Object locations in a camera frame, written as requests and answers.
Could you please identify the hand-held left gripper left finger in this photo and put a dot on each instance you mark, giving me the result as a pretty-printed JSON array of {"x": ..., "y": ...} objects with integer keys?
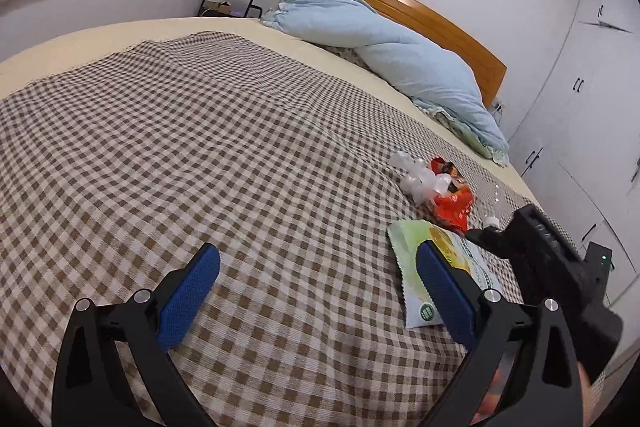
[{"x": 190, "y": 287}]

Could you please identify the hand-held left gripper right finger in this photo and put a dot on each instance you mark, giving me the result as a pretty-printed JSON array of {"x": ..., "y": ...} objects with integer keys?
[{"x": 445, "y": 292}]

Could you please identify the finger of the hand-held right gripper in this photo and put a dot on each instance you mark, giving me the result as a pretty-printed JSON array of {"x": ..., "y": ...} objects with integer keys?
[{"x": 487, "y": 239}]

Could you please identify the clear plastic bottle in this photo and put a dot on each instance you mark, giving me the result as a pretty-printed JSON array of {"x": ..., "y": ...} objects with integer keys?
[{"x": 492, "y": 204}]

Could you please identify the orange snack packet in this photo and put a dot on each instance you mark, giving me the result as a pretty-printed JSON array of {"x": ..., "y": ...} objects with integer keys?
[{"x": 452, "y": 204}]

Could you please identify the green white snack bag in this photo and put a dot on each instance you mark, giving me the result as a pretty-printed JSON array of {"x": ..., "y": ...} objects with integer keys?
[{"x": 405, "y": 247}]

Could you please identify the clear plastic wrapper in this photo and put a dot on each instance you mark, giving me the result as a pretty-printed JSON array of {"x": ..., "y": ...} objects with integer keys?
[{"x": 415, "y": 177}]

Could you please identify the person's right hand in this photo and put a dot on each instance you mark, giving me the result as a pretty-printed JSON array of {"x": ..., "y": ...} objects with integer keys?
[{"x": 587, "y": 399}]

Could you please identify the brown checked blanket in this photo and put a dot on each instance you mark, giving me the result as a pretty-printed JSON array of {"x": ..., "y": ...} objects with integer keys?
[{"x": 200, "y": 157}]

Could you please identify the white wardrobe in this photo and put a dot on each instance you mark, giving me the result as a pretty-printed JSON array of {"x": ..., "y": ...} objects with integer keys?
[{"x": 590, "y": 107}]

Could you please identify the light blue duvet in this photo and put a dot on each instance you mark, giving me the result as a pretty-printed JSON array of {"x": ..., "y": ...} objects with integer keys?
[{"x": 400, "y": 52}]

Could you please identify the wall outlet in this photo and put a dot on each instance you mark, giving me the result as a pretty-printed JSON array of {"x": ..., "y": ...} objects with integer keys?
[{"x": 497, "y": 107}]

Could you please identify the black wall switch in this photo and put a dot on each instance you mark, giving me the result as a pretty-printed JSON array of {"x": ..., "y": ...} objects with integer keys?
[{"x": 636, "y": 162}]

